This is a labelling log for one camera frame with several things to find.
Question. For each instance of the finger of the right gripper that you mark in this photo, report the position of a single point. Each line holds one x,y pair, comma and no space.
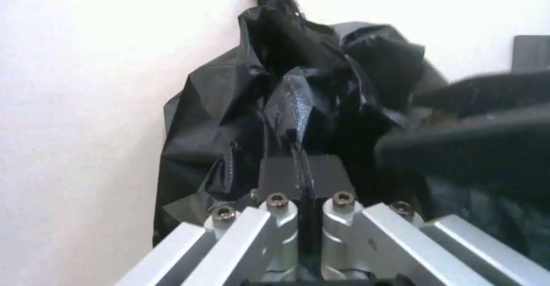
494,89
481,150

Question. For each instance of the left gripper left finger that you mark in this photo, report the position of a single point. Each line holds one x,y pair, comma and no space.
240,244

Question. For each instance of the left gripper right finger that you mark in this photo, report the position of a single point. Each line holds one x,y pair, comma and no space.
386,241

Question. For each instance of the black plastic trash bag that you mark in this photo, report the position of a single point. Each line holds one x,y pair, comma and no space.
223,112

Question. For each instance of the dark grey panel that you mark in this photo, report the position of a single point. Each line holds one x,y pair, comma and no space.
533,52

